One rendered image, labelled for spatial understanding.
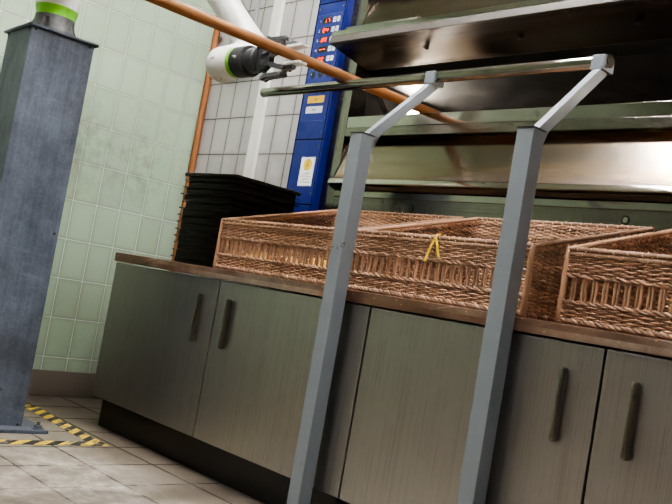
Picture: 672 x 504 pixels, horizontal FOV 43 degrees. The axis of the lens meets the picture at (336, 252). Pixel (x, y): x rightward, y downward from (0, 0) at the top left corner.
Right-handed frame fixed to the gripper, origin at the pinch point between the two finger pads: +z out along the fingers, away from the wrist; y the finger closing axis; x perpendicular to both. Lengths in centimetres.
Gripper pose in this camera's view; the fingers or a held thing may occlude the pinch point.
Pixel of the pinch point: (296, 55)
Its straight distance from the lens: 244.3
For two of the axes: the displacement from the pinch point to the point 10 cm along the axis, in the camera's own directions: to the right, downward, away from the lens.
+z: 6.8, 0.8, -7.3
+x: -7.1, -1.6, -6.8
